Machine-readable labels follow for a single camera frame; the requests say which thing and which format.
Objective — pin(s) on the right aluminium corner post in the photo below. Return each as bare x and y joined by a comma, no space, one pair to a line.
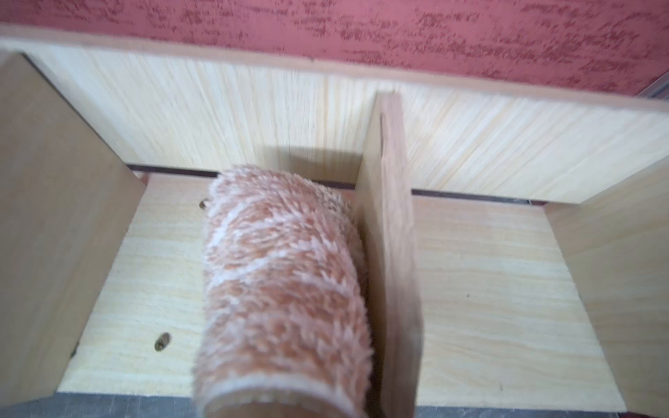
659,89

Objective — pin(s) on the beige striped fluffy cloth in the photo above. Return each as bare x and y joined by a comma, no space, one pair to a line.
285,317

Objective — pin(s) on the light wooden bookshelf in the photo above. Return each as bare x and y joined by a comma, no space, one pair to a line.
541,214

